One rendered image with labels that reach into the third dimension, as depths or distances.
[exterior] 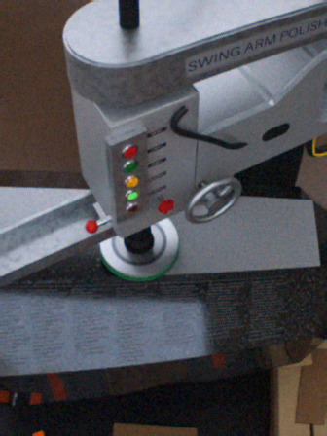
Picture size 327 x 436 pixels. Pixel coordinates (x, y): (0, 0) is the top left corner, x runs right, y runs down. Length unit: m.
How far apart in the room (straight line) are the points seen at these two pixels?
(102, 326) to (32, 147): 1.44
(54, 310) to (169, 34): 1.00
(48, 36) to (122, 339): 2.16
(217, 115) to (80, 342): 0.83
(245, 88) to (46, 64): 2.15
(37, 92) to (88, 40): 2.23
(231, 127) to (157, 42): 0.36
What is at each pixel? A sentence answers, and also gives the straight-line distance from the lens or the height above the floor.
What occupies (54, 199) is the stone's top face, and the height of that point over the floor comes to 0.80.
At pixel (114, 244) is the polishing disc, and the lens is 1.98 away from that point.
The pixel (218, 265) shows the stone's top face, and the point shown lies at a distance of 2.02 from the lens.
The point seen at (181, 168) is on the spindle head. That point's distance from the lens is 1.59.
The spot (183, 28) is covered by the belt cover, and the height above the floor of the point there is 1.67.
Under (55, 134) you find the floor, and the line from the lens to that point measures 3.34.
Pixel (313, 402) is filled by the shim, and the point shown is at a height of 0.24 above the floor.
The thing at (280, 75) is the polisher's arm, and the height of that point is 1.42.
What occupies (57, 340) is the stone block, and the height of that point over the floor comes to 0.67.
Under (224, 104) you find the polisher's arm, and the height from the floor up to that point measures 1.37.
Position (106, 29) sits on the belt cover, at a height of 1.67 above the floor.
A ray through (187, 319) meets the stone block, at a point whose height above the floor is 0.71.
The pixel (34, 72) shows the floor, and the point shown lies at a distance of 3.64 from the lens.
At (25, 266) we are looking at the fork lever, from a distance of 1.71.
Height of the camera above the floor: 2.58
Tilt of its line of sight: 58 degrees down
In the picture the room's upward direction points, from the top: straight up
